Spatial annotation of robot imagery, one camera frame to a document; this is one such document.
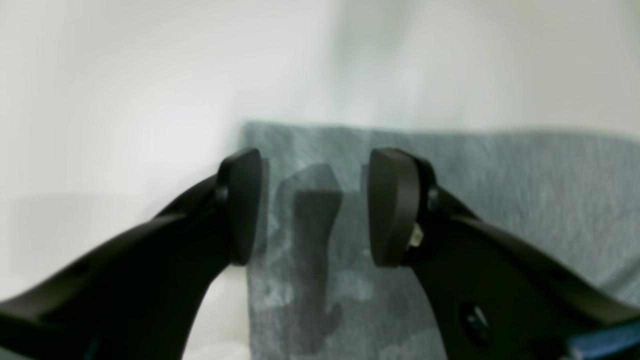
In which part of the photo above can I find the grey T-shirt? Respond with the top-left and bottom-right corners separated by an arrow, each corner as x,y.
242,122 -> 639,360

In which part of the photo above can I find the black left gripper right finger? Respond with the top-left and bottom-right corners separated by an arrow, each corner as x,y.
367,148 -> 639,360

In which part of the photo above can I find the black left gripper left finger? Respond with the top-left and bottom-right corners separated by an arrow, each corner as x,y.
0,148 -> 263,360

